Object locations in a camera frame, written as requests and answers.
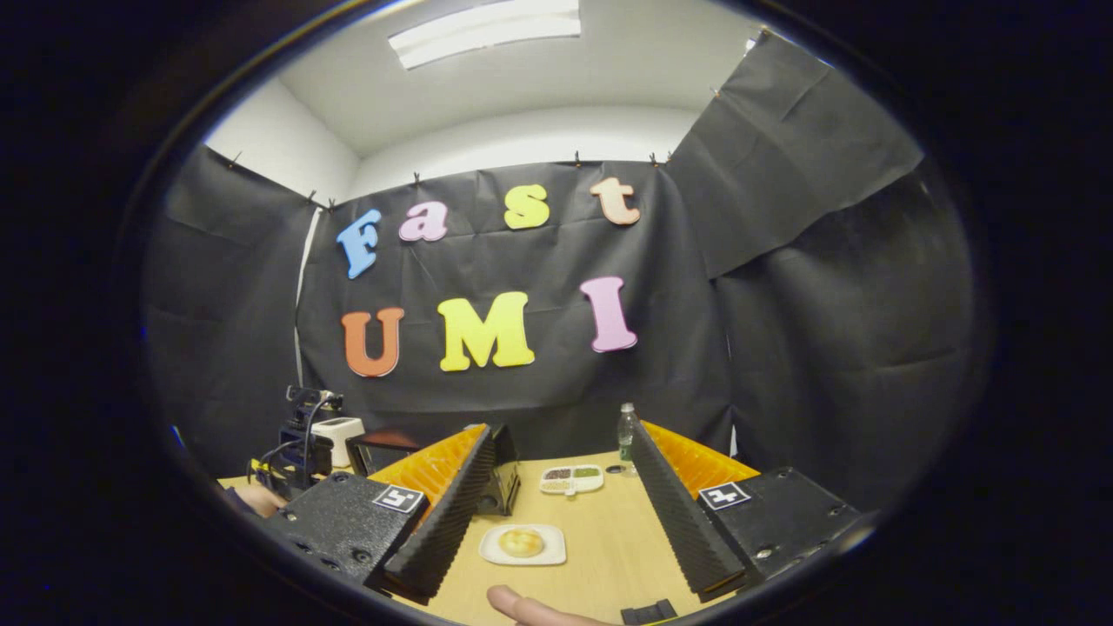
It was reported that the white square plate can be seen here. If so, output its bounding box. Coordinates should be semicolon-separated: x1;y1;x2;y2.
478;523;568;567

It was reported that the dark reddish flat appliance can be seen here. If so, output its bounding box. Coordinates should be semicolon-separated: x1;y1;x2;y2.
346;430;429;476

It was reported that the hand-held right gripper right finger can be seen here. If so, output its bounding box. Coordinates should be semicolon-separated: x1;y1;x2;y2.
630;420;870;603

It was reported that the long ceiling light panel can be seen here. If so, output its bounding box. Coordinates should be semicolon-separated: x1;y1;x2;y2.
388;0;582;70

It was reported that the white toaster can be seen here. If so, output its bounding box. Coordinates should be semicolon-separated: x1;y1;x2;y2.
311;416;366;469

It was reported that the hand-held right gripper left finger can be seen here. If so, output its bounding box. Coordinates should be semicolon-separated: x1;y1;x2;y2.
261;423;497;607

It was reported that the white divided dish with beans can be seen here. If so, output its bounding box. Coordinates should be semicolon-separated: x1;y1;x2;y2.
539;464;605;496

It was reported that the round golden bread bun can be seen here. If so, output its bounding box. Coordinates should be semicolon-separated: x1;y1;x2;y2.
498;528;546;559

